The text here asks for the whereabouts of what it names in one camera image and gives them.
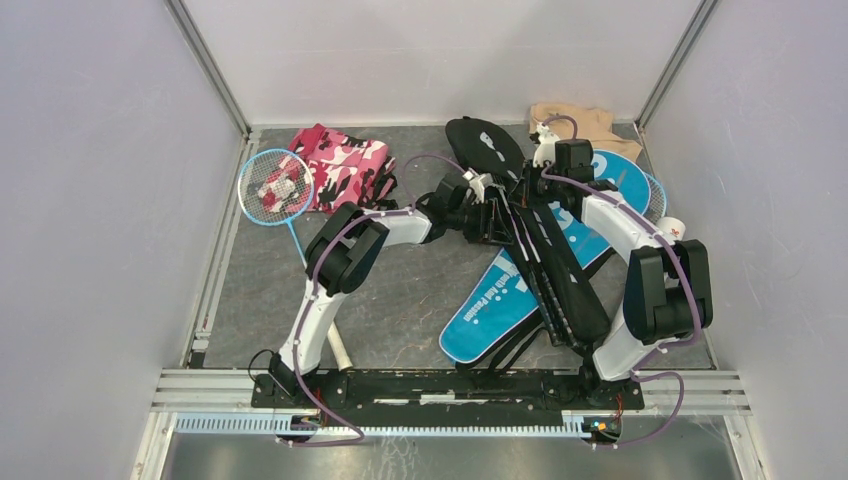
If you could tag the white shuttlecock tube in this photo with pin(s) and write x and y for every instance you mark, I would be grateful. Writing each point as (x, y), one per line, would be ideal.
(672, 226)

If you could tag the pink camouflage cloth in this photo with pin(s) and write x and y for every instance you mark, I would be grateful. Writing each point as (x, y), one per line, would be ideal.
(346, 168)

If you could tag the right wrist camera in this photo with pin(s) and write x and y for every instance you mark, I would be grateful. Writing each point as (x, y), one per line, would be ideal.
(545, 153)

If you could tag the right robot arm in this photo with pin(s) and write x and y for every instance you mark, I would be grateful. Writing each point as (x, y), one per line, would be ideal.
(667, 297)

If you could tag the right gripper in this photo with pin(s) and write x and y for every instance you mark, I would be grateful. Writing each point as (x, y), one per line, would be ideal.
(527, 192)

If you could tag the black Crossway racket cover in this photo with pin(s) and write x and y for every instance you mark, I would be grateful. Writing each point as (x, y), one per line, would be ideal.
(567, 306)

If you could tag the blue Sport racket cover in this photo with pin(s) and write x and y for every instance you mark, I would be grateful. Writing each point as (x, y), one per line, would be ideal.
(501, 301)

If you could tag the beige cloth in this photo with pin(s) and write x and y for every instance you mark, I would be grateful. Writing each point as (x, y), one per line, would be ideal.
(567, 121)

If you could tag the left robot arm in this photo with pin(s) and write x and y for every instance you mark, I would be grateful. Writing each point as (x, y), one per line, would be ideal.
(343, 253)

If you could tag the blue frame badminton racket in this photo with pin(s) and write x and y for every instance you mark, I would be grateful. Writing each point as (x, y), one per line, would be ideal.
(274, 188)

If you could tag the racket under blue cover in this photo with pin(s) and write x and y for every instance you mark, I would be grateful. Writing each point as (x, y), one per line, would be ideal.
(658, 202)

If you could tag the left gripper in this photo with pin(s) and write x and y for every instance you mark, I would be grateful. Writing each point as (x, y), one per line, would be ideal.
(493, 229)

